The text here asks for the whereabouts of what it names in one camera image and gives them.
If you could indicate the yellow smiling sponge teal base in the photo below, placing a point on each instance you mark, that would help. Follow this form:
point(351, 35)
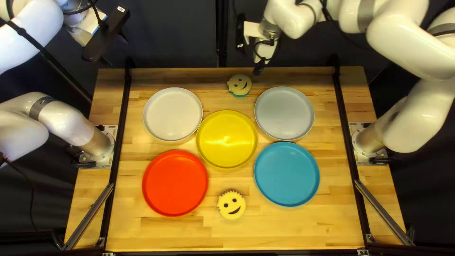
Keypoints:
point(239, 85)

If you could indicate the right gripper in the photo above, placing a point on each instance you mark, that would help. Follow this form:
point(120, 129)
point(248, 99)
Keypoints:
point(265, 53)

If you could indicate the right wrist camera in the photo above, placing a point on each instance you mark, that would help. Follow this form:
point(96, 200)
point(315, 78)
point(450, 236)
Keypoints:
point(241, 32)

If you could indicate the yellow round plate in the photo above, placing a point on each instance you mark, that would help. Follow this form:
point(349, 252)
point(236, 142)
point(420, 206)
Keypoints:
point(226, 139)

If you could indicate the light grey round plate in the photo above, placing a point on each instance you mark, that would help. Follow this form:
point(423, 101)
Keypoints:
point(172, 113)

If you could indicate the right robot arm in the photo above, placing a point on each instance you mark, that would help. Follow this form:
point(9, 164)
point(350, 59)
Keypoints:
point(408, 35)

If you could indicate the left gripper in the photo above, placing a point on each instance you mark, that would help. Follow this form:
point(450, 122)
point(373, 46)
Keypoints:
point(85, 28)

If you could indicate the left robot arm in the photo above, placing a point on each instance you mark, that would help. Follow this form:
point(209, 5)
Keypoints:
point(64, 121)

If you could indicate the black frame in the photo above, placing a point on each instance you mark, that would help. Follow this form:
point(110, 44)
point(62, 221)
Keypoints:
point(222, 32)

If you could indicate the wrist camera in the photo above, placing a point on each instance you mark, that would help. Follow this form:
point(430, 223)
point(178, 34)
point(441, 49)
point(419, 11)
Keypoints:
point(241, 32)
point(106, 33)

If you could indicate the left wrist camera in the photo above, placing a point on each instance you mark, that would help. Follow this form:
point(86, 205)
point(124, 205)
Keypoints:
point(106, 33)

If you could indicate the teal round plate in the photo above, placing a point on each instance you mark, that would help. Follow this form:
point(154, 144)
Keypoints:
point(286, 174)

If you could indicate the orange round plate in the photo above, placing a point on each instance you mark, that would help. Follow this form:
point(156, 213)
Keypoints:
point(175, 183)

